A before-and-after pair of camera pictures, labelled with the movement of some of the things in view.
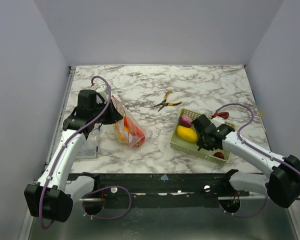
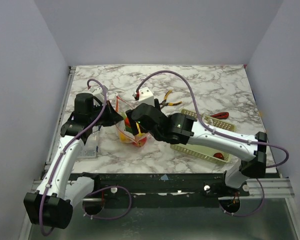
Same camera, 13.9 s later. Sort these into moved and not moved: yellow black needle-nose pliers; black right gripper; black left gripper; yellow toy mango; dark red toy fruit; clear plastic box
Moved: yellow toy mango; black right gripper
Not moved: dark red toy fruit; yellow black needle-nose pliers; clear plastic box; black left gripper
